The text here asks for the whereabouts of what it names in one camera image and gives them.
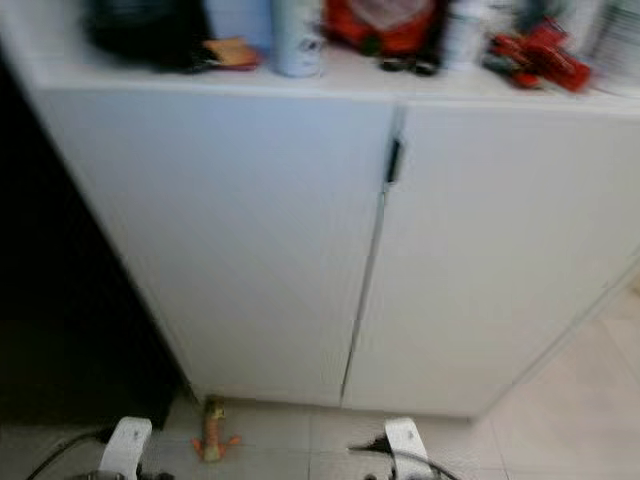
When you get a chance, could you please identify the white floor cabinet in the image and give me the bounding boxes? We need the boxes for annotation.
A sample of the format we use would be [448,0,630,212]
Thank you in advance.
[0,0,640,421]

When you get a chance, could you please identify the white cabinet door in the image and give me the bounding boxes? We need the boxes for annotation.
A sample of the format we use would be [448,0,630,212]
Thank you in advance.
[40,90,397,406]
[343,100,640,419]

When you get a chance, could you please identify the black bag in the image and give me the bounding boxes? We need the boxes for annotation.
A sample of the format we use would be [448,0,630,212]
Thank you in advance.
[85,0,213,73]

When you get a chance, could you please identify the orange green floor toy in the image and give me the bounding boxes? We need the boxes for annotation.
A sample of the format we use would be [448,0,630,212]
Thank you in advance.
[192,396,243,463]

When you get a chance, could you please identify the small orange pouch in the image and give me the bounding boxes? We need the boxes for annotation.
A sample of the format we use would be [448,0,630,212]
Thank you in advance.
[205,37,262,72]

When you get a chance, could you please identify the pale grey cylindrical bottle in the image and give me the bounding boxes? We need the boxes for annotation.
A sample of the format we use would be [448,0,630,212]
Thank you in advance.
[270,0,327,79]

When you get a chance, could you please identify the red snack package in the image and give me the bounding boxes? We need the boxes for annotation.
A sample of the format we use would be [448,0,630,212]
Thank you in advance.
[322,0,447,57]

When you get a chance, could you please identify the small black object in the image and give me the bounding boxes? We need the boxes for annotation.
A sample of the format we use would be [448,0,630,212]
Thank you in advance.
[380,54,441,76]

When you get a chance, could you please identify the white plastic bottle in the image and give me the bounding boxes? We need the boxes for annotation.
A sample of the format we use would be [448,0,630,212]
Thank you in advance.
[445,0,497,73]

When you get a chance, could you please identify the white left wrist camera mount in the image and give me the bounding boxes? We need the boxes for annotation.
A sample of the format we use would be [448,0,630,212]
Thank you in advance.
[98,417,154,480]

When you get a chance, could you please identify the black cabinet door handle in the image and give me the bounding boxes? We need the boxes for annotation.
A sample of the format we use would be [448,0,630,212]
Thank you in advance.
[385,137,406,187]

